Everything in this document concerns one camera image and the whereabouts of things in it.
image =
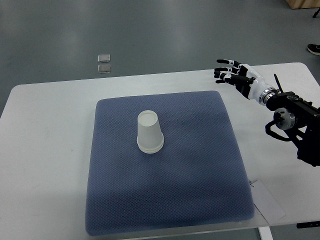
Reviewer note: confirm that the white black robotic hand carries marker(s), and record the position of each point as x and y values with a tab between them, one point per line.
246	80

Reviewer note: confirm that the white paper cup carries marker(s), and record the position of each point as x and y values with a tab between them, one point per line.
154	148
148	127

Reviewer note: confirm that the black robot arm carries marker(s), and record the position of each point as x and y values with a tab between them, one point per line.
294	120

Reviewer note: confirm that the black sneaker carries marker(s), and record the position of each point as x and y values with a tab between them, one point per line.
314	49

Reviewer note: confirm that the wooden box corner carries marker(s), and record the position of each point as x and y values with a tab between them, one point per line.
303	4

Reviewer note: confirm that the black tripod leg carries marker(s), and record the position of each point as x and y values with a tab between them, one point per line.
316	13

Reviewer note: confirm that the blue textured cushion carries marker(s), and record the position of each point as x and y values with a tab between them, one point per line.
197	178

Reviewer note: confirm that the white paper cup on cushion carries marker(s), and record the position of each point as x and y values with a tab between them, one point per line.
154	148

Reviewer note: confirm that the white paper tag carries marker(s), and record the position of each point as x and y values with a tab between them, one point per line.
265	203

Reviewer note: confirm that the upper floor socket plate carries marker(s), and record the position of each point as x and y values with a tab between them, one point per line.
104	58

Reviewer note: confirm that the white table leg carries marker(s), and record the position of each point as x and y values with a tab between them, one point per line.
265	233

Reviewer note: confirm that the black table control panel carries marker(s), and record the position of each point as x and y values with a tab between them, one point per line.
311	224

